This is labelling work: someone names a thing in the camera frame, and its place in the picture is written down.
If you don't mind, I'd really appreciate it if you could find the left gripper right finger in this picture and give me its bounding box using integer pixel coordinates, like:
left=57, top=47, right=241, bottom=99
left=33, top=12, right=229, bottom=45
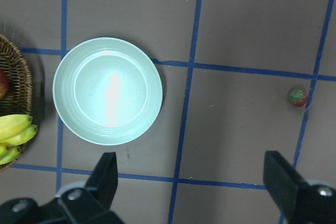
left=263, top=151, right=335, bottom=223

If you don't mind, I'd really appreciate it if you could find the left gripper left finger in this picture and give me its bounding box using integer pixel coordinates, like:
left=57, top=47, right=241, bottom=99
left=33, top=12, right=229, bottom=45
left=57, top=152, right=118, bottom=223

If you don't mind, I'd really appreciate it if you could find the light green plate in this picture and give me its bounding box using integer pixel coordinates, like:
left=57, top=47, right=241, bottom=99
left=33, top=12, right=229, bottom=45
left=52, top=37, right=163, bottom=146

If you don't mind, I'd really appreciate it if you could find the yellow banana bunch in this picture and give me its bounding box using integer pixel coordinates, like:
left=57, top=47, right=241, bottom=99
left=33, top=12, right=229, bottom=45
left=1, top=114, right=37, bottom=166

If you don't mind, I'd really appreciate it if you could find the woven wicker basket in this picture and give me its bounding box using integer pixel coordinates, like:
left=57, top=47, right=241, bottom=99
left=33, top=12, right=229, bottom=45
left=0, top=33, right=34, bottom=173

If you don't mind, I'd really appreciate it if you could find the red apple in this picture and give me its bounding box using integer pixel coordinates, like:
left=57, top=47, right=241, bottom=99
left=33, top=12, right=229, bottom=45
left=0, top=69, right=11, bottom=100

